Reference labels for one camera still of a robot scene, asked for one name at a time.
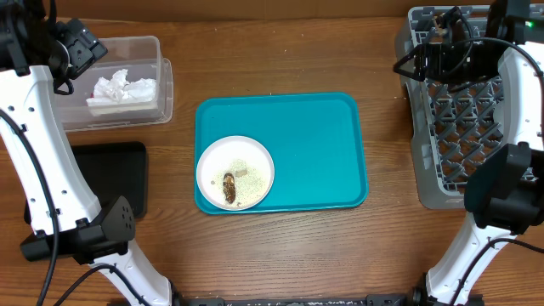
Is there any small white napkin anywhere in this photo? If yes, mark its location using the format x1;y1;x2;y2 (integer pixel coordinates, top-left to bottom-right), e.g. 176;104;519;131
93;69;128;101

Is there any large white napkin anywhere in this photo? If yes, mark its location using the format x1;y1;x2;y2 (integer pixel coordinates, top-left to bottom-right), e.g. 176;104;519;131
86;78;156;106

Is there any large white plate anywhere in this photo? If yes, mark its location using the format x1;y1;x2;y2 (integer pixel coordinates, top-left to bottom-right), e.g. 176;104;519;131
195;136;275;212

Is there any brown food scrap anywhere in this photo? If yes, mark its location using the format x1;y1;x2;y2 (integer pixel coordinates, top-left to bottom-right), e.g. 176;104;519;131
223;173;235;204

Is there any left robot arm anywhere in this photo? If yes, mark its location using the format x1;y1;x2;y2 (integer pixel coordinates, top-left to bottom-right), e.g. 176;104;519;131
1;1;182;305

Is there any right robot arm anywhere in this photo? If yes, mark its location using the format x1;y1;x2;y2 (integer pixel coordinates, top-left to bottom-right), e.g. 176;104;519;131
394;1;543;305

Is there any grey dishwasher rack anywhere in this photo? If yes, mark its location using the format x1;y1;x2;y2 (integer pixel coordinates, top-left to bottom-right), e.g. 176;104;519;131
394;5;536;210

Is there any clear plastic container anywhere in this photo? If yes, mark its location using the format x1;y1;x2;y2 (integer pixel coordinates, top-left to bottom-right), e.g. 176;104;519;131
53;35;165;124

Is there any black plastic tray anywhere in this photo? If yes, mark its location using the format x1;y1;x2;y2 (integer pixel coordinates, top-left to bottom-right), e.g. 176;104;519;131
23;141;150;226

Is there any teal serving tray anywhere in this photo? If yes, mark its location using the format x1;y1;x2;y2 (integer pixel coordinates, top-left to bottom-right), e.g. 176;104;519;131
195;93;369;213

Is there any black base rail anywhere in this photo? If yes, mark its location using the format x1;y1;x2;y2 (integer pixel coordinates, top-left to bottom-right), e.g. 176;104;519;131
184;294;408;306

